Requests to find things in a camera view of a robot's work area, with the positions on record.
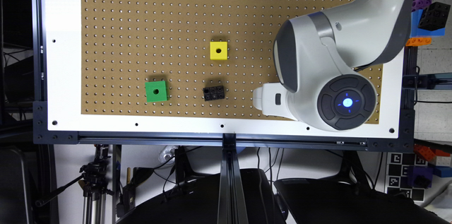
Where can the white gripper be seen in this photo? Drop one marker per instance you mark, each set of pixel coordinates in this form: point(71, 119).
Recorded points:
point(271, 99)

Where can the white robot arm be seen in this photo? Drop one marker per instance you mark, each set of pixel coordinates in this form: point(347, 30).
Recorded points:
point(317, 57)

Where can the blue block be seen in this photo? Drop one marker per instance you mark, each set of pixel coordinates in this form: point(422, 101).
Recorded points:
point(417, 32)

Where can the red orange block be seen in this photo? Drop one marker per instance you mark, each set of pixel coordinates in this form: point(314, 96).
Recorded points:
point(427, 153)

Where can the dark purple block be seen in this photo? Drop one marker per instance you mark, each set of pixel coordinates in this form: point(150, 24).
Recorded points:
point(420, 176)

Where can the black angled block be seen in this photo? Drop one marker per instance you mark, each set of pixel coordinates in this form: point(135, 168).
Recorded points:
point(434, 17)

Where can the yellow cube with hole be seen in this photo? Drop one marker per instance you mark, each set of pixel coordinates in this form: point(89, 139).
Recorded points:
point(218, 51)

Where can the black office chair right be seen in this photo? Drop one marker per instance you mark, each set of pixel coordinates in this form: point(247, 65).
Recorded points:
point(325, 201)

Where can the green cube with hole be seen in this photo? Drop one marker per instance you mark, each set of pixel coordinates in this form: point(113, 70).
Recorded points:
point(156, 91)

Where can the brown pegboard panel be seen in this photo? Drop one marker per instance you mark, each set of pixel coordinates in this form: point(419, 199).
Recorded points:
point(126, 43)

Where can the fiducial marker board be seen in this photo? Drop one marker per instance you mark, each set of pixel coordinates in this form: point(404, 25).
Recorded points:
point(396, 178)

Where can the white table plate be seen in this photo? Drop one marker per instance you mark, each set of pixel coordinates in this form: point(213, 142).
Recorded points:
point(61, 34)

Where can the black aluminium table frame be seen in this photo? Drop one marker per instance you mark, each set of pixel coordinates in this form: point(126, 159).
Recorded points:
point(231, 184)

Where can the black camera tripod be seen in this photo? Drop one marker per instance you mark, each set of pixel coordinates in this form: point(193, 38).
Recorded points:
point(93, 182)

